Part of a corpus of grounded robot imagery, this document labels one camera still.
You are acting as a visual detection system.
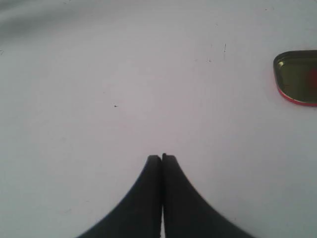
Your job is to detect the gold tin lid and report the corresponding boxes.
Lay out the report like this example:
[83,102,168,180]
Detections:
[273,50,317,107]

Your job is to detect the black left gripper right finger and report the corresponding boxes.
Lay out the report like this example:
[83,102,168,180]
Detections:
[162,154,252,238]

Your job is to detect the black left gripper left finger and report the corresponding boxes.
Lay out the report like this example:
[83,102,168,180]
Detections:
[79,155,162,238]

